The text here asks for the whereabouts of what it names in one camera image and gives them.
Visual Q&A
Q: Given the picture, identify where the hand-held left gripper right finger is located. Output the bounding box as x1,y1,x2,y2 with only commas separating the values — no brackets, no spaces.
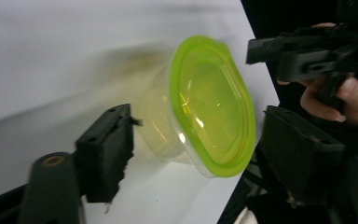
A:
259,105,346,206

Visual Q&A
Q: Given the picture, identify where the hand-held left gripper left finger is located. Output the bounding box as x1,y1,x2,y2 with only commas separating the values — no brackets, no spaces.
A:
74,104,144,203

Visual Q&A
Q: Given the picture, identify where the green lidded plastic container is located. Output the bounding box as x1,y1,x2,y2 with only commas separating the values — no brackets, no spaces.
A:
133,35,256,179

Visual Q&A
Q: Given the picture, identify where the white table mat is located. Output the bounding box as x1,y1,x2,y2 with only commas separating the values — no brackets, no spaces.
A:
0,0,281,224

